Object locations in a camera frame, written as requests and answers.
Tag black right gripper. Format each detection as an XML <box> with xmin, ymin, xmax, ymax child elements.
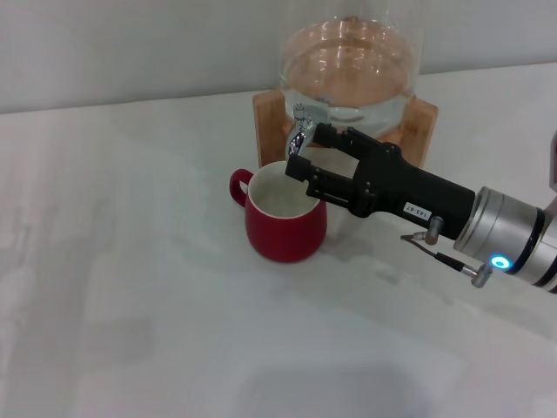
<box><xmin>285</xmin><ymin>123</ymin><xmax>476</xmax><ymax>241</ymax></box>

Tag chrome faucet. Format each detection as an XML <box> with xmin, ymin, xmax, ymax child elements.
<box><xmin>285</xmin><ymin>103</ymin><xmax>332</xmax><ymax>160</ymax></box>

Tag red ceramic cup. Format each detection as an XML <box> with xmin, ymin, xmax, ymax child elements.
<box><xmin>229</xmin><ymin>159</ymin><xmax>328</xmax><ymax>264</ymax></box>

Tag wooden dispenser stand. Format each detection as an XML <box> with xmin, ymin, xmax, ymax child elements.
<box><xmin>252</xmin><ymin>89</ymin><xmax>439</xmax><ymax>171</ymax></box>

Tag glass water dispenser jar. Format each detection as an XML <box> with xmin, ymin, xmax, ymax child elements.
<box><xmin>278</xmin><ymin>0</ymin><xmax>422</xmax><ymax>140</ymax></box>

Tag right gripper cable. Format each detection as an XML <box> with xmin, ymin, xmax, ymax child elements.
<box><xmin>399</xmin><ymin>215</ymin><xmax>498</xmax><ymax>288</ymax></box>

